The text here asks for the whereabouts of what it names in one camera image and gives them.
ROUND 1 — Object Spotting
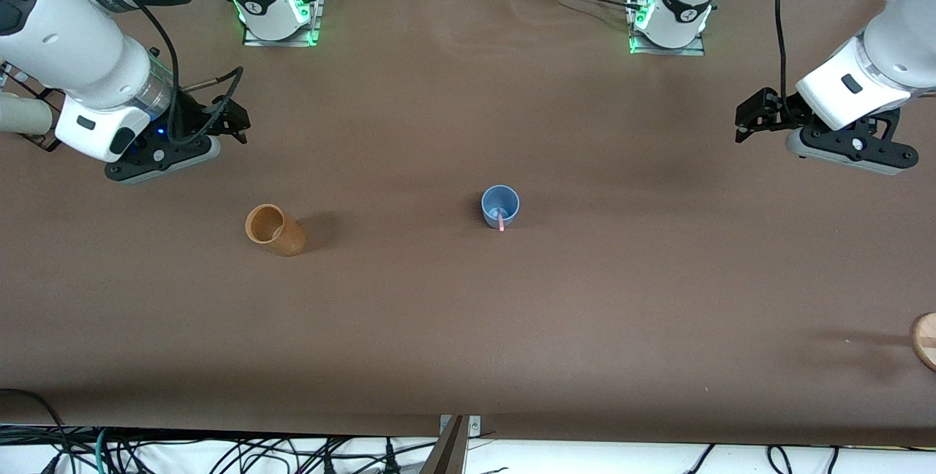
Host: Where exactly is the blue cup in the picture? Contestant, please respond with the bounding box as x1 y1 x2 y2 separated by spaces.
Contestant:
480 184 521 230

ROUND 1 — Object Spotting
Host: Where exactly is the brown wooden cup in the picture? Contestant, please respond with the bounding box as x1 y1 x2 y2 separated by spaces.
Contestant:
244 203 308 258

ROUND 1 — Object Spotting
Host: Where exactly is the beige cup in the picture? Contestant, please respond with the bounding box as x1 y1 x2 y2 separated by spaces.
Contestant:
0 91 55 135

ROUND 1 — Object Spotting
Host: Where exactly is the round wooden disc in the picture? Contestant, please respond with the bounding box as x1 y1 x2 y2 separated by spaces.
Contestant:
910 312 936 373

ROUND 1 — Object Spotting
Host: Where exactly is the dark metal beam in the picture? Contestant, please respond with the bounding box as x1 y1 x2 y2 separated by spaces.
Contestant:
420 415 469 474

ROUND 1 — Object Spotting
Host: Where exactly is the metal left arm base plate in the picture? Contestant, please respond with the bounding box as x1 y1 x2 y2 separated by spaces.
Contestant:
627 0 707 57

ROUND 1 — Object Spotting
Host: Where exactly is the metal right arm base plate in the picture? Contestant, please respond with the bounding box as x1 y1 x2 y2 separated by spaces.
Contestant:
242 0 324 48

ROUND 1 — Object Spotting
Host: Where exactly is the black wire cup rack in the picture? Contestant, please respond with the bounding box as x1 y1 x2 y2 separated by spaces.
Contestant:
0 61 70 154

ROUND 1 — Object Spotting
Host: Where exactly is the black looped floor cable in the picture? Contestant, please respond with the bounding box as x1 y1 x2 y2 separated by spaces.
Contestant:
0 388 78 474

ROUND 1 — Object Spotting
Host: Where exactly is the metal table edge bracket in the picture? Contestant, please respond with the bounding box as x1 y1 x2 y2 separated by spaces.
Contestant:
439 415 483 437

